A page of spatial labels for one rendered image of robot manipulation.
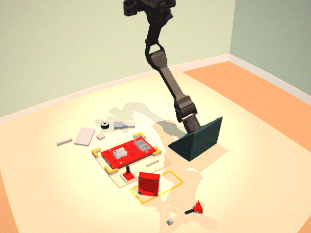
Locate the pale pink flat rectangular slab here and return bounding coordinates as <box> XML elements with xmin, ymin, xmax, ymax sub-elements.
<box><xmin>74</xmin><ymin>128</ymin><xmax>95</xmax><ymax>146</ymax></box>

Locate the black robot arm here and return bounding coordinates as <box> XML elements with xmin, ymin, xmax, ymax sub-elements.
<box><xmin>145</xmin><ymin>8</ymin><xmax>204</xmax><ymax>135</ymax></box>

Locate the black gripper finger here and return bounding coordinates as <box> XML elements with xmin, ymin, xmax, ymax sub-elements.
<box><xmin>138</xmin><ymin>0</ymin><xmax>157</xmax><ymax>9</ymax></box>
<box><xmin>136</xmin><ymin>0</ymin><xmax>145</xmax><ymax>12</ymax></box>

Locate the small black tyre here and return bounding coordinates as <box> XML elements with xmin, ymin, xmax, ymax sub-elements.
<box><xmin>101</xmin><ymin>121</ymin><xmax>109</xmax><ymax>129</ymax></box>

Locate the small pale pink block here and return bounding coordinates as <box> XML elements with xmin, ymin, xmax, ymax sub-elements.
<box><xmin>97</xmin><ymin>133</ymin><xmax>105</xmax><ymax>140</ymax></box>

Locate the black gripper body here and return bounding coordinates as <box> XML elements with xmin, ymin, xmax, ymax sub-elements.
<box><xmin>123</xmin><ymin>0</ymin><xmax>176</xmax><ymax>17</ymax></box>

